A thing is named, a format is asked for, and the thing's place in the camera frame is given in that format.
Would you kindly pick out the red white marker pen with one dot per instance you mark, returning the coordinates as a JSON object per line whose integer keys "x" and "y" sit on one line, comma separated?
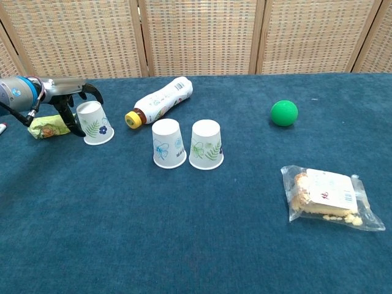
{"x": 2, "y": 128}

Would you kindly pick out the green ball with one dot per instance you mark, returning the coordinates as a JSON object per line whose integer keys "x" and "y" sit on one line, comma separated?
{"x": 284, "y": 113}

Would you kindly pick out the yellow green snack packet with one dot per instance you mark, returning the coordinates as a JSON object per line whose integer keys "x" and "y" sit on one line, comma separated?
{"x": 46, "y": 128}

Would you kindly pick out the bread in clear plastic bag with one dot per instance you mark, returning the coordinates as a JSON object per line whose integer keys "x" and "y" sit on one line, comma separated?
{"x": 327, "y": 196}

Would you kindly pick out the white bottle yellow cap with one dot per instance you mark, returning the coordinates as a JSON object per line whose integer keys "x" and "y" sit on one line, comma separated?
{"x": 162, "y": 99}

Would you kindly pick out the white cup fern blue flower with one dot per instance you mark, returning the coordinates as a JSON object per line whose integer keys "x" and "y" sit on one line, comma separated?
{"x": 95, "y": 122}

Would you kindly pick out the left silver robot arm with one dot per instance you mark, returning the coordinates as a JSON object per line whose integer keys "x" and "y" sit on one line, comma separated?
{"x": 16, "y": 93}

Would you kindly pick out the woven bamboo screen panel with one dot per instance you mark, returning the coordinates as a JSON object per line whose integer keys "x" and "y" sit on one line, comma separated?
{"x": 378, "y": 49}
{"x": 200, "y": 36}
{"x": 318, "y": 36}
{"x": 6, "y": 61}
{"x": 76, "y": 36}

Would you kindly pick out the white cup green flower fern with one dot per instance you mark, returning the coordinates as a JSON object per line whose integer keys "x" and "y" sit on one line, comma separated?
{"x": 206, "y": 144}

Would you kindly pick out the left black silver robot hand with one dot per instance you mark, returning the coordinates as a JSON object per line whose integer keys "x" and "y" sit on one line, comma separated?
{"x": 64, "y": 85}

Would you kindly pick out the white cup large blue flower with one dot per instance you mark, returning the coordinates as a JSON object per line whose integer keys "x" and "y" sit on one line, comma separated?
{"x": 169, "y": 144}

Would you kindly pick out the blue carpet table cover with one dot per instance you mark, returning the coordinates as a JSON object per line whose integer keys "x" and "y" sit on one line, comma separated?
{"x": 183, "y": 232}

